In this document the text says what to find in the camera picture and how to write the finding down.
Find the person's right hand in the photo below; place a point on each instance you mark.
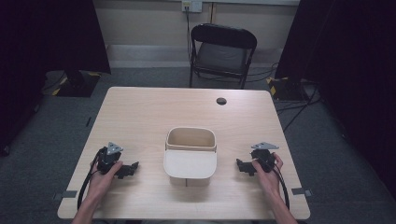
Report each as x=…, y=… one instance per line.
x=270, y=182

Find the black stand base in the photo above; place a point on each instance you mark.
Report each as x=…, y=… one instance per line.
x=77, y=84
x=285, y=88

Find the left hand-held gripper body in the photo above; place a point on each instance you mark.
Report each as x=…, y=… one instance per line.
x=107, y=161

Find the grey tape strip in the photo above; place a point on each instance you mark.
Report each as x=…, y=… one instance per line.
x=67, y=194
x=301, y=191

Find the black folding chair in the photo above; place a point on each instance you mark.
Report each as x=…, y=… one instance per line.
x=222, y=56

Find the beige plastic bin with lid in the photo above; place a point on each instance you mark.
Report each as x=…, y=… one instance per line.
x=190, y=163

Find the person's left hand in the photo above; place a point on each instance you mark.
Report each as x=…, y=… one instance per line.
x=100, y=185

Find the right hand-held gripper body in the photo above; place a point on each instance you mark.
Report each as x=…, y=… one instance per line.
x=264, y=157

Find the dark curtain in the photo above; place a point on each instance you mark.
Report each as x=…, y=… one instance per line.
x=351, y=62

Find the white wall socket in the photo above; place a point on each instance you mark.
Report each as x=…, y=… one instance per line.
x=192, y=5

